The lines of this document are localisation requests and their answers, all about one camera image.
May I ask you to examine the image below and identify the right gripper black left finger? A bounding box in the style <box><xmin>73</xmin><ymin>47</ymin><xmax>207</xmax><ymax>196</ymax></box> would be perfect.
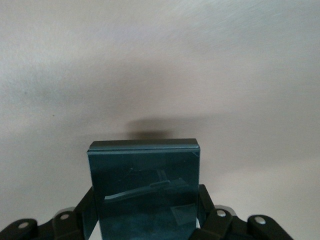
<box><xmin>0</xmin><ymin>187</ymin><xmax>99</xmax><ymax>240</ymax></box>

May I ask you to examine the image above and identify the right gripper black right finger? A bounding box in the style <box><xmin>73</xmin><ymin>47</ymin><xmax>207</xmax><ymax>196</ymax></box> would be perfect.
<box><xmin>191</xmin><ymin>183</ymin><xmax>295</xmax><ymax>240</ymax></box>

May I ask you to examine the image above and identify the black phone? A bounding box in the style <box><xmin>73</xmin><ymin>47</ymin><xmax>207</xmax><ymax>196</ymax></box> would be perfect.
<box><xmin>86</xmin><ymin>138</ymin><xmax>201</xmax><ymax>240</ymax></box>

